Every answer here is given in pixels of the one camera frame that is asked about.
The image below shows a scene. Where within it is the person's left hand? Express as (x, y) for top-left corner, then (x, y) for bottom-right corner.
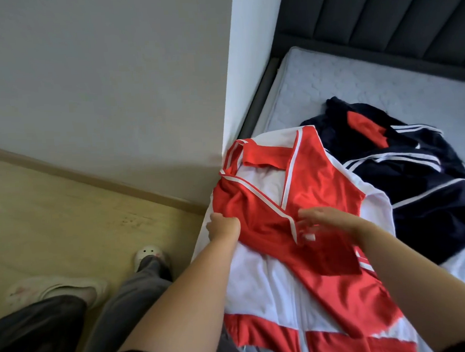
(205, 210), (243, 247)

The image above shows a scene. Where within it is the person's right hand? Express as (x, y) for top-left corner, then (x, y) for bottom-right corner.
(297, 203), (373, 247)

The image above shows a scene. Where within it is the red and white jacket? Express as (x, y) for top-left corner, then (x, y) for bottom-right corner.
(184, 118), (421, 352)

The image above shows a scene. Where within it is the red and navy sports jacket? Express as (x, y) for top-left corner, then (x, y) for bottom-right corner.
(299, 89), (465, 272)

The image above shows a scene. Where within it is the grey quilted bed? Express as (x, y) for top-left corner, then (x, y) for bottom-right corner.
(233, 36), (465, 352)

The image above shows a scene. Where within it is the person's right forearm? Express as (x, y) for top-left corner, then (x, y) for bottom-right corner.
(353, 215), (465, 352)

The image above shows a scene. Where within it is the person's left forearm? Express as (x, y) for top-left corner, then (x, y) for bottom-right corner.
(111, 236), (248, 352)

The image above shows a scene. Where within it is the person's white clog shoe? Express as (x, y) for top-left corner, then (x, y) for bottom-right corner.
(3, 272), (110, 313)
(132, 243), (171, 275)

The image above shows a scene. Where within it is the dark grey upholstered headboard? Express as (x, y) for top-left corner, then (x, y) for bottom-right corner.
(267, 0), (465, 95)

